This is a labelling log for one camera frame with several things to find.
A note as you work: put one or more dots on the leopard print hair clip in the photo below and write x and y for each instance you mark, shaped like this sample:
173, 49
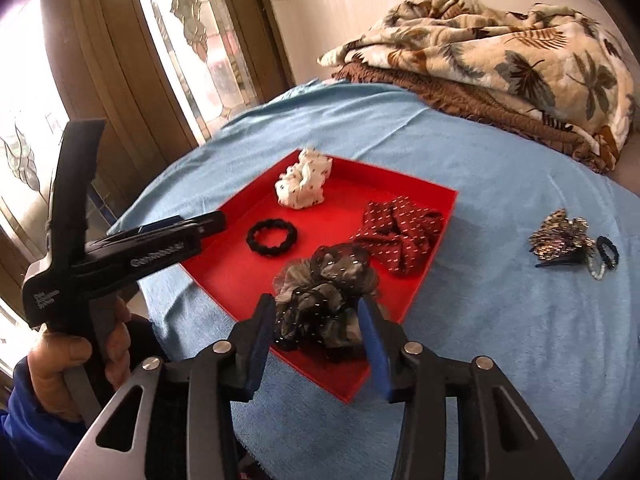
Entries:
557, 232

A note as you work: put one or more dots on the red tray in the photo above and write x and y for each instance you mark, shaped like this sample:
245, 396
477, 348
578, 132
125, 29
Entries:
225, 260

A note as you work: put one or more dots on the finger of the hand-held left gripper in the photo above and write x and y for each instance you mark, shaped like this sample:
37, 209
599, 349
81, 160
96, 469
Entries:
205, 225
160, 224

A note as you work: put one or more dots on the person's left hand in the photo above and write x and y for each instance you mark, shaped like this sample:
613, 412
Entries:
55, 360

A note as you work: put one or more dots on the person's left forearm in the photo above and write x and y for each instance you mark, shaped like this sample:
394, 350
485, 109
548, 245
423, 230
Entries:
30, 435

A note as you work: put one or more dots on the grey sheer scrunchie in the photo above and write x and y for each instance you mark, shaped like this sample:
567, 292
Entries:
325, 290

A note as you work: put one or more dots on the dark red dotted scrunchie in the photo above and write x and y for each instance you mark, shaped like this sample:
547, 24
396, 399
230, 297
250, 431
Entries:
400, 240

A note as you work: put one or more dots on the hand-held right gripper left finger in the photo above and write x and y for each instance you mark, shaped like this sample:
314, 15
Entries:
260, 342

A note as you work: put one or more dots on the wooden stained glass door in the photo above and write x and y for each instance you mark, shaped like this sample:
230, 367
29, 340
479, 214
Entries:
100, 35

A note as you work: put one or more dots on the leaf print blanket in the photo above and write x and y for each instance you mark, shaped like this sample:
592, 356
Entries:
500, 50

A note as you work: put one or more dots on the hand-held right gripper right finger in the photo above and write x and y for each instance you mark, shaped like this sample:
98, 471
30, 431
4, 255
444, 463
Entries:
374, 347

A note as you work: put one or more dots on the blue bed sheet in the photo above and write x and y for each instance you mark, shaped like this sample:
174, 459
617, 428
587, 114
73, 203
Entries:
500, 335

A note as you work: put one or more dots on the brown ruffled blanket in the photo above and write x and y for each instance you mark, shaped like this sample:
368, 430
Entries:
475, 105

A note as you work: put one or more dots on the white printed scrunchie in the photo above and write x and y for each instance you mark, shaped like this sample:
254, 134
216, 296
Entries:
300, 185

